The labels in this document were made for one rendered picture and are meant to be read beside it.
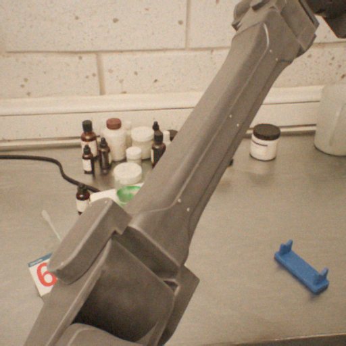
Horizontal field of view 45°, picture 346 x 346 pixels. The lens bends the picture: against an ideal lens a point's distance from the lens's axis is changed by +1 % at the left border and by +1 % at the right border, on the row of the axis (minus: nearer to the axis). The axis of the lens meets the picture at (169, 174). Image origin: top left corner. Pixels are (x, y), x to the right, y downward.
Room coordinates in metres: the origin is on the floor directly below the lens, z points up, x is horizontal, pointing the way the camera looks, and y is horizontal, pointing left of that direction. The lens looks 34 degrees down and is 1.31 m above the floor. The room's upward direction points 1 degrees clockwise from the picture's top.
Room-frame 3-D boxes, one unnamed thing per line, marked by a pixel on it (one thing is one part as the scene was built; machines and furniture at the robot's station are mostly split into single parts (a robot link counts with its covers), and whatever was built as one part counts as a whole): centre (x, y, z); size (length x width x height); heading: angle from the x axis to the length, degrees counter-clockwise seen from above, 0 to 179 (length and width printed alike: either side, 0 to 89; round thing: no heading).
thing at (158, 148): (0.87, 0.03, 0.79); 0.04 x 0.04 x 0.09
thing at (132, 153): (0.86, 0.09, 0.77); 0.04 x 0.04 x 0.04
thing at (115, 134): (0.91, 0.14, 0.80); 0.06 x 0.06 x 0.10
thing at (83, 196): (0.69, 0.18, 0.78); 0.03 x 0.03 x 0.07
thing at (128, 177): (0.59, 0.06, 0.88); 0.07 x 0.06 x 0.08; 104
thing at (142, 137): (0.92, 0.07, 0.78); 0.06 x 0.06 x 0.07
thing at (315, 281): (0.53, -0.24, 0.77); 0.10 x 0.03 x 0.04; 32
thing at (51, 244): (0.57, 0.20, 0.76); 0.06 x 0.06 x 0.02
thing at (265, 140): (0.93, -0.24, 0.79); 0.07 x 0.07 x 0.07
